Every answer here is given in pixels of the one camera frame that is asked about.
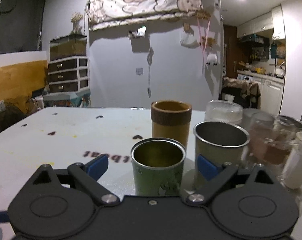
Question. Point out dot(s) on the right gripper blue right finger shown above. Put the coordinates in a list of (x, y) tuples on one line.
[(220, 177)]

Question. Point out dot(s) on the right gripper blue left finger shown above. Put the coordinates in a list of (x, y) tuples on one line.
[(85, 178)]

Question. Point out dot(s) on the green metal cup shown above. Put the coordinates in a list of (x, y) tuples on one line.
[(158, 165)]

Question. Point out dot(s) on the silver steel cup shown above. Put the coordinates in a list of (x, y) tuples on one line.
[(219, 142)]

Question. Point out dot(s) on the frosted glass cup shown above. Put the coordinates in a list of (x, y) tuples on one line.
[(247, 116)]

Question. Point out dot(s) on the brown bamboo cup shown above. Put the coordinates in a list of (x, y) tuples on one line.
[(171, 119)]

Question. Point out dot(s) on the white plastic cup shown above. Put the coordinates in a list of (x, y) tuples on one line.
[(292, 173)]

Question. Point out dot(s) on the clear glass mug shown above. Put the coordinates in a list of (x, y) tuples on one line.
[(267, 144)]

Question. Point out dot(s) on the clear ribbed glass bowl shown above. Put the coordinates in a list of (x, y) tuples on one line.
[(224, 111)]

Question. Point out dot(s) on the small glass jar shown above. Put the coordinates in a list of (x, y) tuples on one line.
[(288, 126)]

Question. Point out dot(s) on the white plastic drawer unit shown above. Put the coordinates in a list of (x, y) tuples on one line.
[(71, 74)]

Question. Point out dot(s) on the white plush toy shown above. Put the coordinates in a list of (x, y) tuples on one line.
[(212, 59)]

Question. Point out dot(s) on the glass fish tank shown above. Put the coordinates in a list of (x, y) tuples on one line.
[(68, 46)]

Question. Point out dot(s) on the white plastic bag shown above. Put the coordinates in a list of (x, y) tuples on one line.
[(188, 39)]

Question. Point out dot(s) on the dried flower bunch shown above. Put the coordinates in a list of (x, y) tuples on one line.
[(75, 20)]

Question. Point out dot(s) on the patterned hanging blanket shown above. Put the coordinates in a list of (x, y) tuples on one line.
[(113, 13)]

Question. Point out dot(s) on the white wall socket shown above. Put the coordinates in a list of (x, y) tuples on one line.
[(139, 71)]

